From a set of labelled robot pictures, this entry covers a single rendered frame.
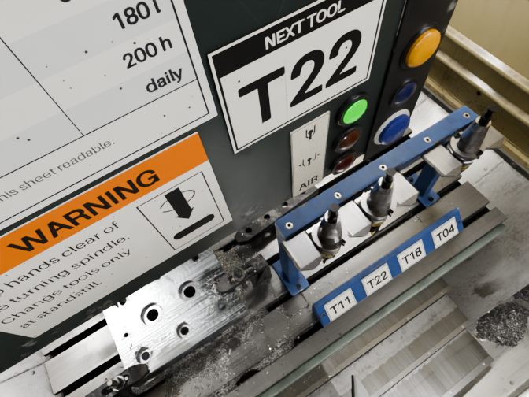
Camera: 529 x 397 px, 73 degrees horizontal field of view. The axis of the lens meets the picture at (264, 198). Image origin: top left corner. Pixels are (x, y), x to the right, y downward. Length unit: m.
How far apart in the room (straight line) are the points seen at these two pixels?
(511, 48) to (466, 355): 0.82
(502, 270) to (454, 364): 0.30
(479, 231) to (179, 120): 1.00
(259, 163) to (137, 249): 0.10
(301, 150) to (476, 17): 0.99
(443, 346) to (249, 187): 1.00
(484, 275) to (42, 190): 1.19
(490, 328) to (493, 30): 0.83
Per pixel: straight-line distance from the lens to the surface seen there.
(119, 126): 0.16
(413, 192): 0.73
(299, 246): 0.65
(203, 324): 0.87
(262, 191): 0.27
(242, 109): 0.19
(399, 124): 0.31
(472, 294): 1.25
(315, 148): 0.26
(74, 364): 1.08
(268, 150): 0.23
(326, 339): 0.93
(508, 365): 1.30
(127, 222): 0.22
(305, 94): 0.21
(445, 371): 1.18
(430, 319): 1.18
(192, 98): 0.17
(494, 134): 0.86
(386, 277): 0.95
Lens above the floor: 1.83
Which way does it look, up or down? 62 degrees down
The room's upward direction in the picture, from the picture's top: 11 degrees counter-clockwise
